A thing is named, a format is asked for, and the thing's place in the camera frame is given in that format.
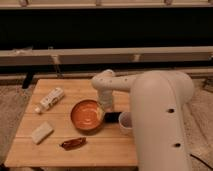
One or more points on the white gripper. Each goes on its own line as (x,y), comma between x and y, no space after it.
(106,100)

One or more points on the orange ceramic bowl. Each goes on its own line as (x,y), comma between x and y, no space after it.
(87,115)

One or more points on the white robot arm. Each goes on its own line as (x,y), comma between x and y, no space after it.
(156,105)

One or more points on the small black box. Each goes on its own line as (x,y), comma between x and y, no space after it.
(111,117)

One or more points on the white paper cup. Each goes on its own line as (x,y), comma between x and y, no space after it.
(125,123)

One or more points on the white tube bottle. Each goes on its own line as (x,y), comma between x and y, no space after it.
(49,100)

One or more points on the brown wrapped snack bar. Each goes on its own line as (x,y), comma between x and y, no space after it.
(73,143)

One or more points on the white sponge block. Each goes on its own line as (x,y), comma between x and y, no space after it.
(41,132)

